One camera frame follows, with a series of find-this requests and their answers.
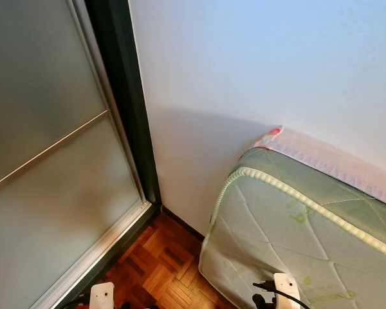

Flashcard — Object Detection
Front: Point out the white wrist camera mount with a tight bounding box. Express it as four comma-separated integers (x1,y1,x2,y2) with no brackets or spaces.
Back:
273,273,302,309
89,282,115,309

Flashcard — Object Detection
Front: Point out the green white quilted mattress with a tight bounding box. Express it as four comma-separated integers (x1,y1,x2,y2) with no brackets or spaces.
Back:
198,147,386,309

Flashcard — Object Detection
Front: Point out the frosted glass sliding door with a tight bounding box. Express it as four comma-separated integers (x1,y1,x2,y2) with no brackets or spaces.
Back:
0,0,154,309

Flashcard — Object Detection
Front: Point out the pink mattress cover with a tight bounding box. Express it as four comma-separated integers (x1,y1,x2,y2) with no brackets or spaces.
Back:
253,126,386,210

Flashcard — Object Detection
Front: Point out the dark door frame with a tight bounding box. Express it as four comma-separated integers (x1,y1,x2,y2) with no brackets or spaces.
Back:
55,0,163,309

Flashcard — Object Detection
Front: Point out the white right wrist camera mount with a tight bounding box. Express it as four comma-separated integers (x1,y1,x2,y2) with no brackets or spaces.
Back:
273,273,302,309

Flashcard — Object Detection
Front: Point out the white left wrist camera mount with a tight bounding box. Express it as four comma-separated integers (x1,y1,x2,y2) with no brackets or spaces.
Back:
89,282,115,309

